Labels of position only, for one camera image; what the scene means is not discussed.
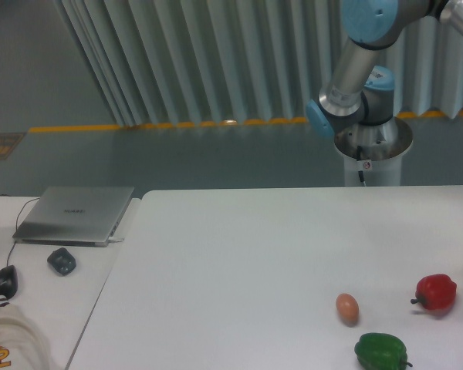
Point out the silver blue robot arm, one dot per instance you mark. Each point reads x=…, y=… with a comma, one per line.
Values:
x=372, y=27

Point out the silver closed laptop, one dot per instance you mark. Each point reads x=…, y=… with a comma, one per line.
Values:
x=75, y=216

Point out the brown egg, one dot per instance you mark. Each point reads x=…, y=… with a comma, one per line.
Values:
x=347, y=307

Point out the black power adapter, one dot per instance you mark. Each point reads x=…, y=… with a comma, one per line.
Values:
x=62, y=261

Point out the green bell pepper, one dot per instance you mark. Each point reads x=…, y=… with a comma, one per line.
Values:
x=381, y=351

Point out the red bell pepper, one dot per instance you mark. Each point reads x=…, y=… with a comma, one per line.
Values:
x=435, y=292

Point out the black computer mouse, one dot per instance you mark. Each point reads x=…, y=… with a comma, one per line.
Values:
x=9, y=283

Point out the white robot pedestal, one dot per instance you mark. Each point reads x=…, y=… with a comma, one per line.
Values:
x=373, y=155

